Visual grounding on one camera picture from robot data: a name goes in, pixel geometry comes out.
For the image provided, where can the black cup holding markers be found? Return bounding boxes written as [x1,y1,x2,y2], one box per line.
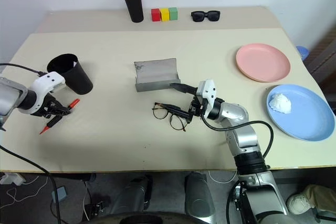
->
[123,0,144,23]

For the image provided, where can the pink plate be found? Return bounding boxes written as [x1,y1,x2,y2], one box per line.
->
[235,42,291,83]

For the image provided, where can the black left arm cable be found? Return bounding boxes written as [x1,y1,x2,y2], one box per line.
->
[0,62,49,76]

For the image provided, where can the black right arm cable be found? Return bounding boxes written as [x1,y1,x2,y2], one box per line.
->
[200,113,275,159]

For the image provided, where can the khaki trouser leg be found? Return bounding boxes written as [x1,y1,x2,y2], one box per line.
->
[301,183,336,212]

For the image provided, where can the thin white floor cable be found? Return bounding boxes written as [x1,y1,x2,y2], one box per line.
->
[0,175,50,211]

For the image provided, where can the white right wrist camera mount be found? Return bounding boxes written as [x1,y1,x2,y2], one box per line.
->
[197,79,218,120]

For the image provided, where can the small grey blue box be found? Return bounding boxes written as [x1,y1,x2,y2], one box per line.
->
[50,185,68,204]

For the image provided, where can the grey open glasses case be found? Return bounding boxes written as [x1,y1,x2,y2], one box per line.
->
[133,57,182,93]

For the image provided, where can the yellow cube block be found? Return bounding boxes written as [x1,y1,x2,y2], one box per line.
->
[160,8,171,22]

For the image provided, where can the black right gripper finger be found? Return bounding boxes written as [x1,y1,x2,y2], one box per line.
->
[163,104,193,123]
[170,82,198,95]

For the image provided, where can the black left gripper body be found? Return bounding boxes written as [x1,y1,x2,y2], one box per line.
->
[34,93,60,119]

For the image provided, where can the long black floor cable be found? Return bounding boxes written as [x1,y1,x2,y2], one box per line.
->
[0,144,63,224]

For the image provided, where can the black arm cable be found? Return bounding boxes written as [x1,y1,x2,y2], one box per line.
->
[200,113,275,159]
[0,62,49,76]

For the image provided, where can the blue plate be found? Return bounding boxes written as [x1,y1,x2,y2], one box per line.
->
[266,83,336,142]

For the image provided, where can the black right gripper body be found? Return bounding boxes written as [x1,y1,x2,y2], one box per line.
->
[187,87,205,117]

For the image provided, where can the empty black cup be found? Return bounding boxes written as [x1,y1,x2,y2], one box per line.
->
[46,53,94,95]

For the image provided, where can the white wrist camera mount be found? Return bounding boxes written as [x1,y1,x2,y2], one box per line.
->
[28,71,66,116]
[197,79,218,120]

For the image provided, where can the dark rounded robot body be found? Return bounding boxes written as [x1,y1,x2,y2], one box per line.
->
[90,211,208,224]

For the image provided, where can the brown wooden furniture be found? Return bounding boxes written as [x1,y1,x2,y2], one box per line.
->
[301,26,336,99]

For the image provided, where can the black marker with red cap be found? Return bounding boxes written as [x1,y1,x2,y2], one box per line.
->
[39,98,80,135]

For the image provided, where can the white crumpled tissue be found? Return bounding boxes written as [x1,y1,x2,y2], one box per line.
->
[269,93,293,115]

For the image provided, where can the blue round lid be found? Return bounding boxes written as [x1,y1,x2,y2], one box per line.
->
[296,46,310,60]

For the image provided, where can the black sunglasses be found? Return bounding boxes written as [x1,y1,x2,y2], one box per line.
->
[191,10,222,23]

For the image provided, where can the dark grey rounded robot leg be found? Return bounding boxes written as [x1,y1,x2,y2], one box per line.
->
[184,170,216,218]
[109,173,154,216]

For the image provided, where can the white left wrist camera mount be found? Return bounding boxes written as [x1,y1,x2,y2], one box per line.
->
[28,71,66,116]

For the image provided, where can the white sneaker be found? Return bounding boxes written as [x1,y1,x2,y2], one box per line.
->
[286,192,316,216]

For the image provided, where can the white power strip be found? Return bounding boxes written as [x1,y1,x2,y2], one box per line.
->
[0,172,27,186]

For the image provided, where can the tortoiseshell eyeglasses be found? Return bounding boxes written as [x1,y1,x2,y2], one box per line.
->
[151,102,189,132]

